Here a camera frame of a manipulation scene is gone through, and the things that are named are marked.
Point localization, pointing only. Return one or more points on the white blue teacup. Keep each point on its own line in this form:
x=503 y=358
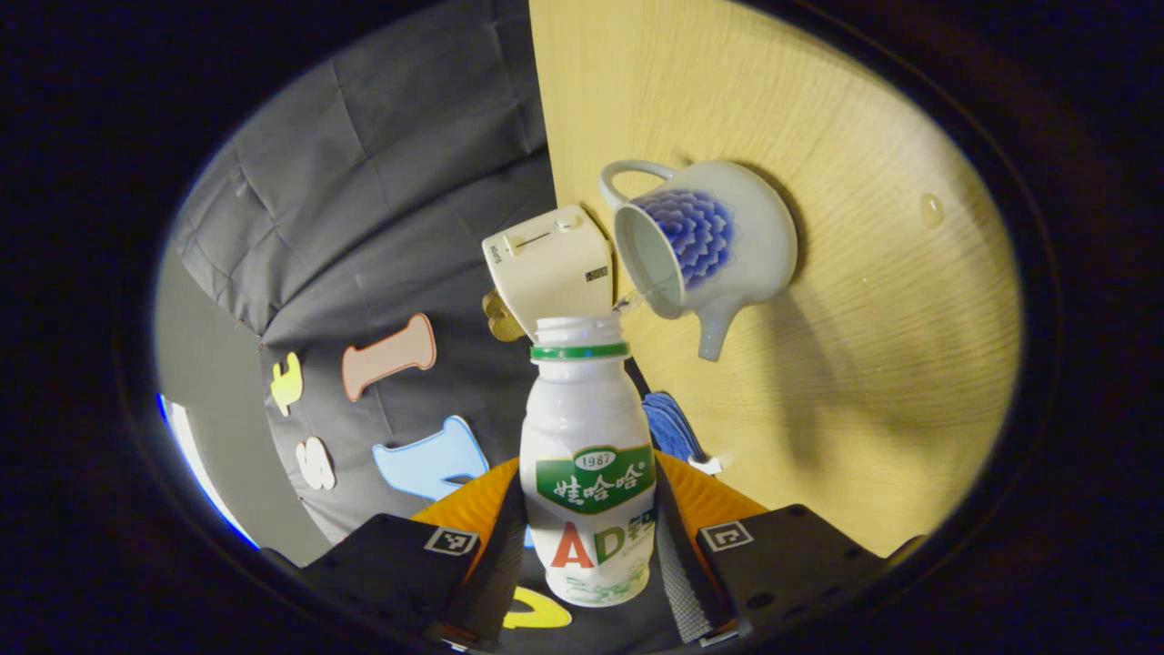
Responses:
x=755 y=236

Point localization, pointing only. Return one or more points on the black backdrop cloth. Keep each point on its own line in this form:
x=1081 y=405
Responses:
x=382 y=200

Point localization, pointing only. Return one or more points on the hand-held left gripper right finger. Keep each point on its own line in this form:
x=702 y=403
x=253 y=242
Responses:
x=677 y=573

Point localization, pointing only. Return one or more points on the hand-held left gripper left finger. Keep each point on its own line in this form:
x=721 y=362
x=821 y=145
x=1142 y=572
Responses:
x=496 y=582

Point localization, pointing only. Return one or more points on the blue folded towel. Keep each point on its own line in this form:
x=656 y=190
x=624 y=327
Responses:
x=673 y=428

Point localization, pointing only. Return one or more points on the white toaster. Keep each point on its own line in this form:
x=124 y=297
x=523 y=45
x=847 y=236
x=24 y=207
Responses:
x=555 y=268

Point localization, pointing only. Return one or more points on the white plastic water bottle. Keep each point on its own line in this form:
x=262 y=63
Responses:
x=587 y=428

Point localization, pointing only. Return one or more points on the brown toast slice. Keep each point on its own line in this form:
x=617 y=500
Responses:
x=509 y=329
x=494 y=305

